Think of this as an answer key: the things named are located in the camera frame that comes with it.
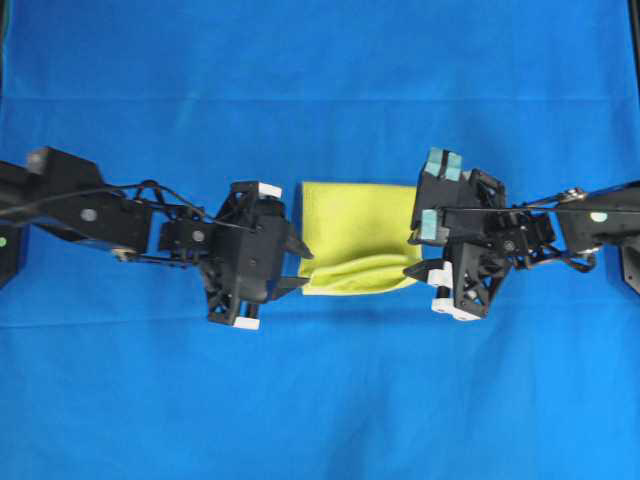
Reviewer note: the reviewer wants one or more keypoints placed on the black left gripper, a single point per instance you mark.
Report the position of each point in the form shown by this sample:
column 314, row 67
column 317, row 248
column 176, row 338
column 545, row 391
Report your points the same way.
column 243, row 269

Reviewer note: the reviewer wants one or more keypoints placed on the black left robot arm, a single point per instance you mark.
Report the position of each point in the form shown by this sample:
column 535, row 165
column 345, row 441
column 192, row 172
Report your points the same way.
column 67, row 197

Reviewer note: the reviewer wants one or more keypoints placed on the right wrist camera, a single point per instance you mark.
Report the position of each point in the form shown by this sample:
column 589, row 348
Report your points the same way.
column 441, row 183

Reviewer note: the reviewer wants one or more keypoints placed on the yellow-green towel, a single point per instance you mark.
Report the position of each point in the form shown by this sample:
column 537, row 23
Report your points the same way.
column 358, row 235

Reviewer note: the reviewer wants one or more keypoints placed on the blue table cloth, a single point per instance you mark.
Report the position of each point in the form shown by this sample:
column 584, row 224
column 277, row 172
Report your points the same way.
column 112, row 371

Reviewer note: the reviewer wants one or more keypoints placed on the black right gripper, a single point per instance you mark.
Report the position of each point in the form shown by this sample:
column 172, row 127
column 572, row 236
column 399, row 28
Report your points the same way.
column 469, row 273

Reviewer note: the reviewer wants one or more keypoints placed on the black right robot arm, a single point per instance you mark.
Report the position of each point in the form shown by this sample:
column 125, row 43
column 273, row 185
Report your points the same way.
column 571, row 227

